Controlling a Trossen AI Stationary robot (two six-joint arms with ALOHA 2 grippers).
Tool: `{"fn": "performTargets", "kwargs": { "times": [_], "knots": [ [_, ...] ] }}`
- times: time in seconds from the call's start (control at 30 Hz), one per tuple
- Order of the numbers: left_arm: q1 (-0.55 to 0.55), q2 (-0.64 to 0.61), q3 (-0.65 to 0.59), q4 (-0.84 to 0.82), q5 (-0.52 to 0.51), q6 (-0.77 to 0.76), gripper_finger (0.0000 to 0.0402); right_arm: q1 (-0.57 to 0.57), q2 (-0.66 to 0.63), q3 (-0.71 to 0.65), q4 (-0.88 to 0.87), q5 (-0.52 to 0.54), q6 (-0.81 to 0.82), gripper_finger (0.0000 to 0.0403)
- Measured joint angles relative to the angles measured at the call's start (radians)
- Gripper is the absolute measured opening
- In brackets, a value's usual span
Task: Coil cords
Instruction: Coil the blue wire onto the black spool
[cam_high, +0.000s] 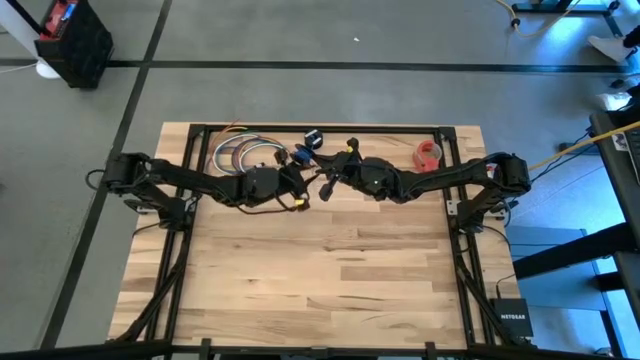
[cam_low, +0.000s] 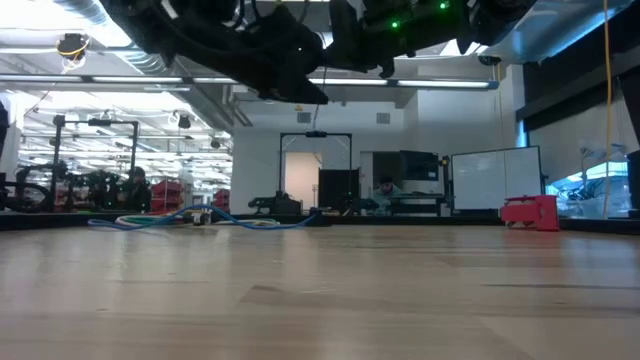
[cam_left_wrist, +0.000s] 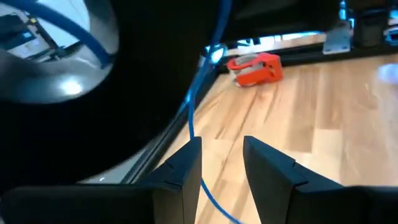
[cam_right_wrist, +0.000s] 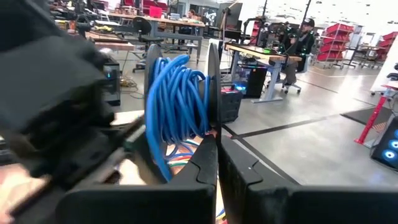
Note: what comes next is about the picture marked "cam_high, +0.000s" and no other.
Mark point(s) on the black crate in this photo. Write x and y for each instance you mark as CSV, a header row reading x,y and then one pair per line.
x,y
75,45

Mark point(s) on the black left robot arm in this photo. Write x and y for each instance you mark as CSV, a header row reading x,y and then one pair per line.
x,y
200,182

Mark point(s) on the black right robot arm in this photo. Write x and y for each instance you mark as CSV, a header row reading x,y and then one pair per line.
x,y
465,177

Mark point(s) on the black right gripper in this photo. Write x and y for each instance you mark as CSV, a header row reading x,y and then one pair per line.
x,y
367,175

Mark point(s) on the person's white shoe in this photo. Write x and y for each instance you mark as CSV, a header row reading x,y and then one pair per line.
x,y
612,100
607,47

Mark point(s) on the black desk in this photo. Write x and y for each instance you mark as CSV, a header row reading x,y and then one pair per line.
x,y
617,200

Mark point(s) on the white desk leg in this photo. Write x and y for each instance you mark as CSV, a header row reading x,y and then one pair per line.
x,y
47,70

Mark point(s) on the black stand base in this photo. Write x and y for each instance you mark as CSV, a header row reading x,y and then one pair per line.
x,y
550,7

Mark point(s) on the person's leg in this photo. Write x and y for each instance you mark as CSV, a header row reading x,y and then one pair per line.
x,y
632,37

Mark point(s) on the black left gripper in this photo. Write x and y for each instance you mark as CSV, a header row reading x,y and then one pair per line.
x,y
275,185

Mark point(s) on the small white connector plug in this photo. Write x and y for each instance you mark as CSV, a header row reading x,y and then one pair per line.
x,y
260,164

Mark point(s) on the black Netgear network switch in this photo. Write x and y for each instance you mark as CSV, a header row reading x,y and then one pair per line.
x,y
512,317

